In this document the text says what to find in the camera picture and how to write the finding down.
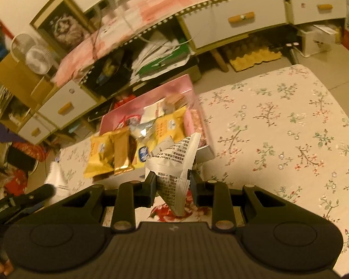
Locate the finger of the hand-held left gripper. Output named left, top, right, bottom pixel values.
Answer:
left=6, top=184, right=56, bottom=207
left=12, top=201, right=47, bottom=220

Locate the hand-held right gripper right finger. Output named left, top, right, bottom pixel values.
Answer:
left=189, top=170, right=282, bottom=234

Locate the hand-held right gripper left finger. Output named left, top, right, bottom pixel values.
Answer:
left=62, top=173, right=158, bottom=233

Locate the white printed snack packet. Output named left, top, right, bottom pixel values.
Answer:
left=145, top=132, right=202, bottom=217

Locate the pink box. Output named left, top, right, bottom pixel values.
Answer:
left=99, top=74, right=216, bottom=163

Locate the red patterned packet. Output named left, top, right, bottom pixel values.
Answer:
left=150, top=200, right=205, bottom=220

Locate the red patterned bag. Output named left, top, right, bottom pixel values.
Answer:
left=0, top=142, right=47, bottom=198

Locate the yellow packet blue logo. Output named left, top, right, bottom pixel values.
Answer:
left=131, top=135, right=158, bottom=169

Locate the gold brown snack packet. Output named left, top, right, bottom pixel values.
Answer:
left=112, top=128, right=136, bottom=176

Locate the silver snack packet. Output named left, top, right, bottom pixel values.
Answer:
left=131, top=120, right=154, bottom=140

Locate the pink peanut packet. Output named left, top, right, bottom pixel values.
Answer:
left=183, top=109, right=210, bottom=149

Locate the large yellow snack packet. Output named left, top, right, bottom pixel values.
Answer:
left=151, top=107, right=189, bottom=152

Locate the purple cloth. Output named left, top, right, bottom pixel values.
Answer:
left=0, top=122, right=27, bottom=143

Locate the red white snack packet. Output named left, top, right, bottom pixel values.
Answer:
left=116, top=115, right=140, bottom=128

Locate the white folded packet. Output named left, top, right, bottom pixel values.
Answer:
left=140, top=105, right=166, bottom=125

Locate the brown wafer packet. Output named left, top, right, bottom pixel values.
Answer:
left=163, top=94, right=189, bottom=109

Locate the floral bed sheet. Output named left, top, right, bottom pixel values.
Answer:
left=58, top=64, right=349, bottom=279

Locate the yellow wooden bookshelf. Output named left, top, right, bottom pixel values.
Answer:
left=0, top=52, right=44, bottom=128

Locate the white fan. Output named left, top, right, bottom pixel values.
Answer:
left=11, top=33, right=56, bottom=75

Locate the stack of papers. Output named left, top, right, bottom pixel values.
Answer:
left=131, top=30, right=192, bottom=76

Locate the yellow egg tray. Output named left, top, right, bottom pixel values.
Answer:
left=224, top=39, right=291, bottom=73

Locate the framed cat picture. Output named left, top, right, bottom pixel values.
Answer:
left=29, top=0, right=91, bottom=54

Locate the pink cloth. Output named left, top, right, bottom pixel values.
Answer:
left=51, top=0, right=230, bottom=86

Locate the white printed box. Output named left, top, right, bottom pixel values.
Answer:
left=297, top=23, right=344, bottom=58

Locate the white drawer wooden handle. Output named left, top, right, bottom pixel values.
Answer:
left=40, top=80, right=98, bottom=130
left=182, top=0, right=288, bottom=48
left=288, top=0, right=346, bottom=25
left=17, top=113, right=57, bottom=146

